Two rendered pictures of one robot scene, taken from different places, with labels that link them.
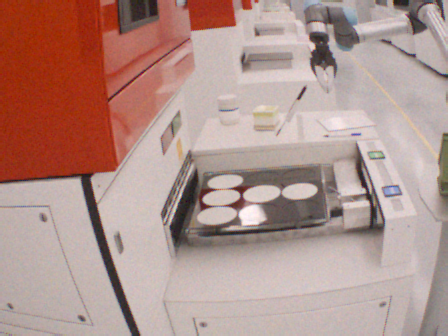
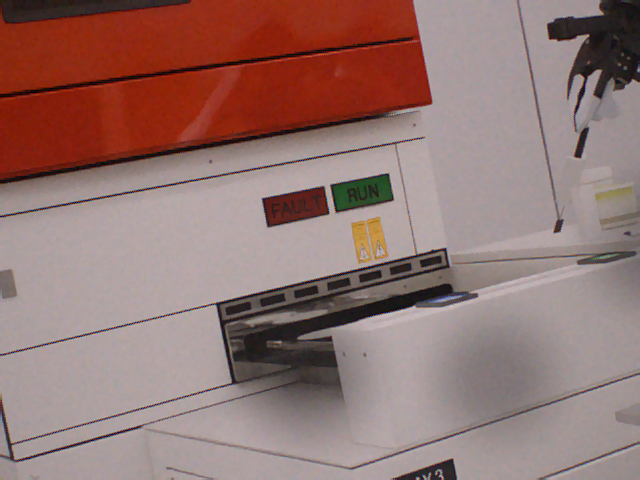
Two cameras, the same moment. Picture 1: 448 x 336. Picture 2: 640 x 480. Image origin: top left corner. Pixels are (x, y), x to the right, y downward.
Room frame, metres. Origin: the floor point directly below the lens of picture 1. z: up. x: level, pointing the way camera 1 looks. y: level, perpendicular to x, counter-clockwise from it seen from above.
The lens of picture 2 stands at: (-0.02, -1.57, 1.14)
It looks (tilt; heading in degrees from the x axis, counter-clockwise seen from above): 3 degrees down; 52
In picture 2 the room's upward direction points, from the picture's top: 11 degrees counter-clockwise
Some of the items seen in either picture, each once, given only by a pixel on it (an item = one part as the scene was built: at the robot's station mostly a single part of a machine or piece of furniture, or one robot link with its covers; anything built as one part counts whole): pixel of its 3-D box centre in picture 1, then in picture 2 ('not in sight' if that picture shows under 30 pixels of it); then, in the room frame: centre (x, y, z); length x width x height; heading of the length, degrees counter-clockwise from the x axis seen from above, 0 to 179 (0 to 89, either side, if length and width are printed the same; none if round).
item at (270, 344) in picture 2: (259, 226); (324, 346); (1.12, -0.06, 0.90); 0.37 x 0.01 x 0.01; 81
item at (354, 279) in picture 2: (178, 182); (338, 284); (1.32, 0.13, 0.96); 0.44 x 0.01 x 0.02; 171
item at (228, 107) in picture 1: (228, 109); (595, 195); (1.80, -0.04, 1.01); 0.07 x 0.07 x 0.10
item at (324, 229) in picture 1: (283, 233); (388, 378); (1.17, -0.13, 0.84); 0.50 x 0.02 x 0.03; 81
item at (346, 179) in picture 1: (350, 194); not in sight; (1.28, -0.35, 0.87); 0.36 x 0.08 x 0.03; 171
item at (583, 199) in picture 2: (294, 118); (576, 197); (1.53, -0.23, 1.03); 0.06 x 0.04 x 0.13; 81
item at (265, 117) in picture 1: (266, 117); (608, 206); (1.68, -0.16, 1.00); 0.07 x 0.07 x 0.07; 66
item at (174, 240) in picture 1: (183, 203); (347, 322); (1.32, 0.12, 0.89); 0.44 x 0.02 x 0.10; 171
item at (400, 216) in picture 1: (383, 194); (543, 334); (1.18, -0.44, 0.89); 0.55 x 0.09 x 0.14; 171
